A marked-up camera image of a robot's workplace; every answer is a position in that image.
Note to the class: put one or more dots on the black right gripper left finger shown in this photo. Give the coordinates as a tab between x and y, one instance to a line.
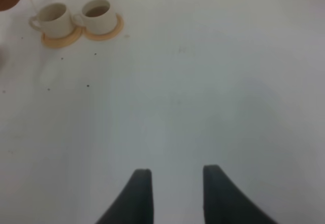
135	203

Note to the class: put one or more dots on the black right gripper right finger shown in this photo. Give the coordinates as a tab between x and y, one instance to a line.
223	202

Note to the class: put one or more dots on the right orange cup coaster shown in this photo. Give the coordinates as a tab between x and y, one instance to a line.
115	32

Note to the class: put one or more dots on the orange cup coaster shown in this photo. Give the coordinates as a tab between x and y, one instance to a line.
115	32
62	42

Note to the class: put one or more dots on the left orange cup coaster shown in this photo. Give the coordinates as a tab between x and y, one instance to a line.
62	42

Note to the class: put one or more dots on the right white teacup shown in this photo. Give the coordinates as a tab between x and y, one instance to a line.
97	17

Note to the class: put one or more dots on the white teacup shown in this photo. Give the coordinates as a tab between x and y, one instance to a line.
97	17
53	20

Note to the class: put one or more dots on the left white teacup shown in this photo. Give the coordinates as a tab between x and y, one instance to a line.
53	20

